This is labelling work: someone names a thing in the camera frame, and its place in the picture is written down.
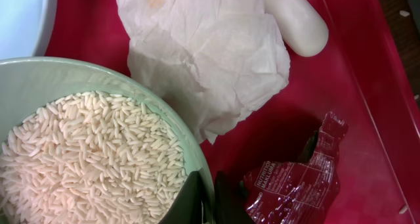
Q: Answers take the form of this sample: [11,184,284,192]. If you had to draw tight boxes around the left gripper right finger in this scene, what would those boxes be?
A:
[215,171,254,224]

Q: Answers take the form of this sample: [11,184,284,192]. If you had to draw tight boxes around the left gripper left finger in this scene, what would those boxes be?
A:
[159,171,204,224]

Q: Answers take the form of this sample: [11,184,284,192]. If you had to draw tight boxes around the white rice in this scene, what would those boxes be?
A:
[1,91,187,223]

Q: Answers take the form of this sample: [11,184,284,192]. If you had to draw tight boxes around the green bowl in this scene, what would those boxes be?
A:
[1,56,216,223]

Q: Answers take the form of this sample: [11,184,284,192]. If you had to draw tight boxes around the red snack wrapper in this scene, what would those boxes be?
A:
[229,112,348,223]

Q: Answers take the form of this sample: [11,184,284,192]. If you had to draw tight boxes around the crumpled white napkin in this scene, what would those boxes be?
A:
[116,0,290,143]

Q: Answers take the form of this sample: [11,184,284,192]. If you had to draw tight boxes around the red serving tray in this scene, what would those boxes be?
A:
[45,0,420,224]

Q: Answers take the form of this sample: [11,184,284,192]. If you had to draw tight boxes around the white plastic spoon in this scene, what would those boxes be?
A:
[264,0,329,57]

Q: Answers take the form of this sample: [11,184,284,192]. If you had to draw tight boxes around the light blue plate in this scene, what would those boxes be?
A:
[1,0,57,60]

